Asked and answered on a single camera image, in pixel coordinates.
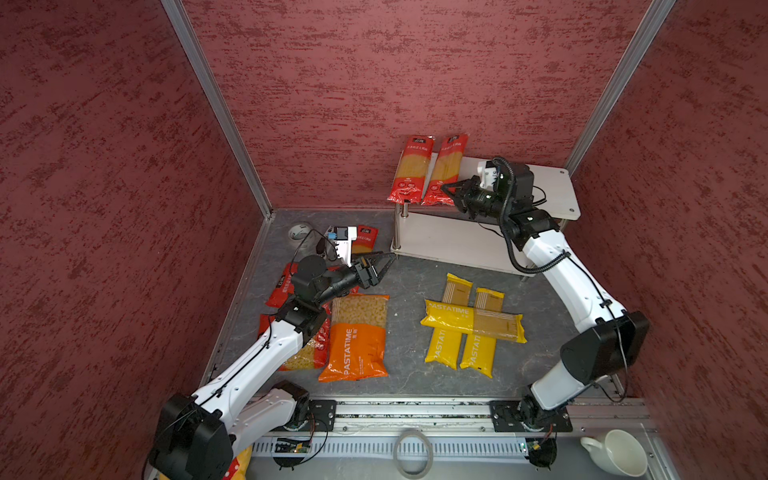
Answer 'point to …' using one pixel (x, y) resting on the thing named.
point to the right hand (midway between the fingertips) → (438, 191)
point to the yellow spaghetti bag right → (479, 350)
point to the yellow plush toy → (237, 468)
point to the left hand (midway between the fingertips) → (390, 261)
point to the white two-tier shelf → (442, 234)
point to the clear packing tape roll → (299, 232)
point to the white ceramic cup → (620, 452)
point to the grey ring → (430, 458)
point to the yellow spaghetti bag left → (444, 346)
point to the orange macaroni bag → (358, 332)
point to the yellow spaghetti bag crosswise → (475, 321)
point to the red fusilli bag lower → (314, 353)
